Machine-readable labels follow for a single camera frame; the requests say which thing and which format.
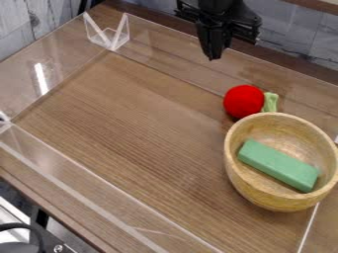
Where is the wooden bowl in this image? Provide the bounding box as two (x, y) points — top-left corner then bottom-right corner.
(223, 113), (338, 212)

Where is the black cable bottom left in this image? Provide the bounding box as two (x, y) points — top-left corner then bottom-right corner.
(0, 223), (44, 253)

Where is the red plush fruit green leaf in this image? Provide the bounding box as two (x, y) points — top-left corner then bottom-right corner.
(223, 85), (279, 119)

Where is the green rectangular block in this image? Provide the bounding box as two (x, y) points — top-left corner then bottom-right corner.
(238, 139), (319, 193)

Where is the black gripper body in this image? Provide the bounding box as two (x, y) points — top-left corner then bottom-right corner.
(174, 0), (263, 44)

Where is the black metal table frame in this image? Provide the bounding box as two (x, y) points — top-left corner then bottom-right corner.
(28, 206), (80, 253)

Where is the clear acrylic tray wall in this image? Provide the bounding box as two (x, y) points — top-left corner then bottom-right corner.
(0, 112), (225, 253)

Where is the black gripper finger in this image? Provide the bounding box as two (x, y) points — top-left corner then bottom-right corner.
(223, 27), (233, 49)
(195, 20), (225, 60)

